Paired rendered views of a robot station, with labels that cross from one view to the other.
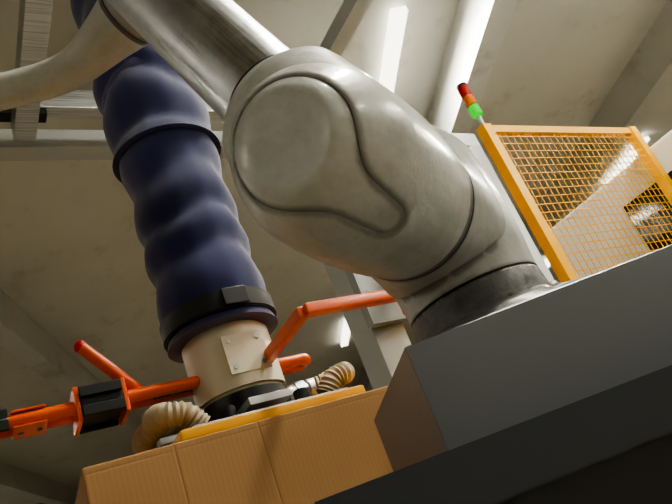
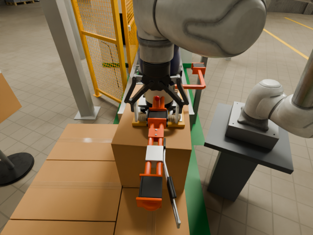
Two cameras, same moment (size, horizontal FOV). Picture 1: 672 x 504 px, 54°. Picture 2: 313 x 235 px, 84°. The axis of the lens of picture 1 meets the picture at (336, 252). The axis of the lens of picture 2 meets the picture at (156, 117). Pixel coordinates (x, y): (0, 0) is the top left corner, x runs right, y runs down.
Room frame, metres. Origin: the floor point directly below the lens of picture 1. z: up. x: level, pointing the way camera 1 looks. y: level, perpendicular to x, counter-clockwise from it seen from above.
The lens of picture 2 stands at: (0.70, 0.97, 1.60)
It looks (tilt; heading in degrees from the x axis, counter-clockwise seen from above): 40 degrees down; 307
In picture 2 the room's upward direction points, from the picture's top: straight up
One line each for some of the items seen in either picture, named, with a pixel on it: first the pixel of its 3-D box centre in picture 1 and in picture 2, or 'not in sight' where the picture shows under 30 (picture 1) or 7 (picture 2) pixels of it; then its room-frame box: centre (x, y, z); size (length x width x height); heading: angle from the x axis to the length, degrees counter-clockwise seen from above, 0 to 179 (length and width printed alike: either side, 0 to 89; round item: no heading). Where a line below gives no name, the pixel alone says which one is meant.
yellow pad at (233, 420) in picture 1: (268, 412); (174, 105); (1.13, 0.21, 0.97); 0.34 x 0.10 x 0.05; 124
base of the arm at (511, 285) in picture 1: (503, 316); (255, 113); (0.71, -0.14, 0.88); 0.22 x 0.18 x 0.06; 98
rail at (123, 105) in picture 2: not in sight; (135, 69); (2.40, -0.79, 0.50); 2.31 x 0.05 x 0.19; 126
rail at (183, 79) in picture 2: not in sight; (180, 69); (1.87, -1.17, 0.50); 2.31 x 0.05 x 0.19; 126
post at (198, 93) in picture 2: not in sight; (198, 91); (1.38, -0.79, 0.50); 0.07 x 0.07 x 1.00; 36
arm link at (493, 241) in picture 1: (428, 216); (264, 98); (0.70, -0.12, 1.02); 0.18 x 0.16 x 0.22; 157
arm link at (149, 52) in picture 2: not in sight; (156, 48); (0.97, 0.61, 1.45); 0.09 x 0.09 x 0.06
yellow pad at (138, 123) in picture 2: not in sight; (144, 104); (1.28, 0.32, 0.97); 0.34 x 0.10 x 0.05; 124
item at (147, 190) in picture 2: not in sight; (150, 190); (0.88, 0.77, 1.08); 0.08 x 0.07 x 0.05; 124
